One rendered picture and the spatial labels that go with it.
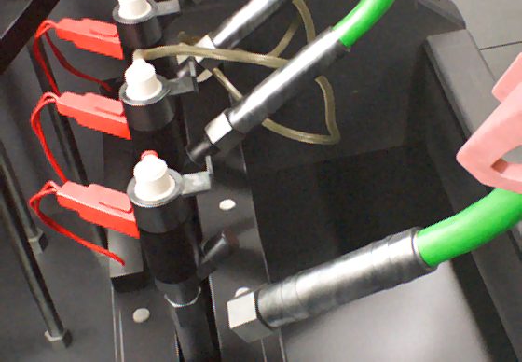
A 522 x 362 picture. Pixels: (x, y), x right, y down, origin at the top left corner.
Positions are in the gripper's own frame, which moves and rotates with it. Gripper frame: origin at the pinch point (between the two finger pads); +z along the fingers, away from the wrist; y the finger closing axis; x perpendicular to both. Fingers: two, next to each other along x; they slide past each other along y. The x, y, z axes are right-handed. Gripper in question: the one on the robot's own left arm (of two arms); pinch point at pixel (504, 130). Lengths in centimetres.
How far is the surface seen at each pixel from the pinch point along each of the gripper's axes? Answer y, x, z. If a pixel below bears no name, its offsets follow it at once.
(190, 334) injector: 5.0, 3.8, 27.0
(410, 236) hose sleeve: 3.0, 1.2, 4.5
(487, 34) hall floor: -130, 70, 155
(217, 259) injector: 2.1, 1.3, 22.6
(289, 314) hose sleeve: 6.3, 1.0, 10.1
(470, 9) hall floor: -137, 66, 162
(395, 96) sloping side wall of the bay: -28, 15, 46
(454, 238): 2.8, 1.9, 2.8
